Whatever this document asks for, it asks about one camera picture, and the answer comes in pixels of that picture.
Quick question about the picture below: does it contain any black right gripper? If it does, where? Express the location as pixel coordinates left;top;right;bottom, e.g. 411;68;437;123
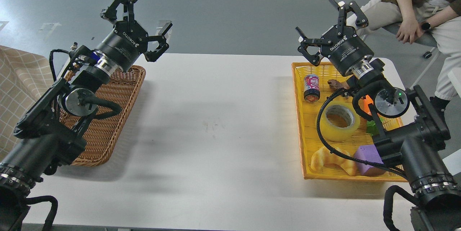
295;0;375;77

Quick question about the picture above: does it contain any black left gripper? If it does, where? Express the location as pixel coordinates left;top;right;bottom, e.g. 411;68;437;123
95;0;173;73

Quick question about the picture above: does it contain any yellow tape roll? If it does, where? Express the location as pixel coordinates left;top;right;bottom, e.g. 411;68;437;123
320;100;361;142

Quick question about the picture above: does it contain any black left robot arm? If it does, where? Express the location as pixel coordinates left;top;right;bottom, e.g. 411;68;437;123
1;0;172;231

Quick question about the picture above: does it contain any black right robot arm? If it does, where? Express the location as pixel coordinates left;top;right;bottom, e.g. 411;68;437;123
296;0;460;231

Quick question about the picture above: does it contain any person's hand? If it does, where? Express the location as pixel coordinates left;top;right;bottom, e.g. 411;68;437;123
396;17;424;44

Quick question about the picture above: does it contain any brown toy lion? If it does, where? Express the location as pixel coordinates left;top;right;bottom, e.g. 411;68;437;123
327;80;350;90

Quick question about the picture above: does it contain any small drink can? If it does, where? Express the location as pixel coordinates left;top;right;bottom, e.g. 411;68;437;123
303;74;321;103

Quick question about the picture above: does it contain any orange toy carrot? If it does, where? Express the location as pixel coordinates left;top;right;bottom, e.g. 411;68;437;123
363;95;379;136

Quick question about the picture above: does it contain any seated person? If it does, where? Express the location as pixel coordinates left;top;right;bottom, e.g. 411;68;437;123
356;0;461;116

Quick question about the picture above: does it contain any black wristwatch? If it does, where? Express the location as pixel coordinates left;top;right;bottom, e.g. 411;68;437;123
420;21;431;32

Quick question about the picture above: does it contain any white office chair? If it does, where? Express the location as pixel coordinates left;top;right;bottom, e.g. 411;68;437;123
362;23;440;89

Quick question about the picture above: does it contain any yellow plastic basket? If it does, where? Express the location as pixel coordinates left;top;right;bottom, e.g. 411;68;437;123
291;62;409;182

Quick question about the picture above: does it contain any brown wicker basket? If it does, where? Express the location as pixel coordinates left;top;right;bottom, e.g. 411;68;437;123
58;65;146;167

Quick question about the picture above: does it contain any beige checkered cloth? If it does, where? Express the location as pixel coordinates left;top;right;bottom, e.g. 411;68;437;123
0;46;53;159

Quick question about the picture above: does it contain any purple foam block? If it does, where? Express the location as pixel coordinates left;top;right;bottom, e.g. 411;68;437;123
353;144;385;177

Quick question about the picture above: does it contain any toy croissant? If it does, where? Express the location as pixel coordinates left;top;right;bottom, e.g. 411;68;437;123
310;147;358;176

